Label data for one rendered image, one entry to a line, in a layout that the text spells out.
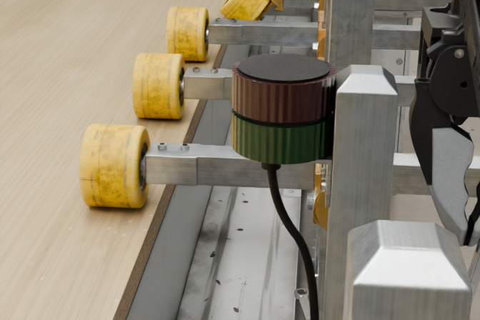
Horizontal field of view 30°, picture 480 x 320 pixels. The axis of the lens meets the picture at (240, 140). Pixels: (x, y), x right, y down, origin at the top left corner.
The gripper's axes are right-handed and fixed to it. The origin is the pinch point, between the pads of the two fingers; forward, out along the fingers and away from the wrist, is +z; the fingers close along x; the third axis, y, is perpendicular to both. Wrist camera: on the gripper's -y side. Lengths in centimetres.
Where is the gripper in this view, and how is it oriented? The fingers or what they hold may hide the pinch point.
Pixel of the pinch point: (468, 233)
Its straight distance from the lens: 62.6
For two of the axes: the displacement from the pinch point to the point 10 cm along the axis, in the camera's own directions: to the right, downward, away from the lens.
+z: -0.1, 9.3, 3.7
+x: -10.0, -0.4, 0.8
